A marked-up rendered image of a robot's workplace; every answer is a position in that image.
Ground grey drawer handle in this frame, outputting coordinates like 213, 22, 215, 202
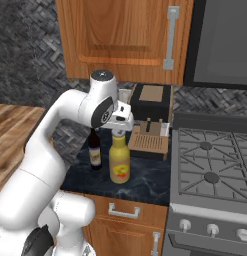
107, 202, 142, 220

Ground white stove knob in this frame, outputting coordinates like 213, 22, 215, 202
235, 228, 247, 244
206, 223, 221, 239
178, 218, 193, 233

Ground yellow juice bottle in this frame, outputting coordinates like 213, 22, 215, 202
108, 132, 132, 185

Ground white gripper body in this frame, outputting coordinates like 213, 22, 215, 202
103, 112, 136, 133

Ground grey base cupboard handle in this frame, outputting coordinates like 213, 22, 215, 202
151, 231, 162, 256

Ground grey gas stove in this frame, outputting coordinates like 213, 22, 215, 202
161, 111, 247, 256

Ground wooden drawer front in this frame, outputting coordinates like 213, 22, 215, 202
66, 191, 170, 232

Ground black microwave oven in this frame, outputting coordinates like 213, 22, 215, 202
182, 0, 247, 91

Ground black and tan coffee machine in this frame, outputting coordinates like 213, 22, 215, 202
127, 82, 175, 162

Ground wooden base cupboard door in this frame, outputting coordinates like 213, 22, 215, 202
82, 215, 167, 256

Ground dark wine bottle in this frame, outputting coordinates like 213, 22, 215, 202
87, 127, 104, 171

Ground wooden wall cupboard door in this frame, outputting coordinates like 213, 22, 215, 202
54, 0, 195, 87

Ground grey wall cupboard handle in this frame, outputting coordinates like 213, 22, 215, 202
162, 5, 181, 72

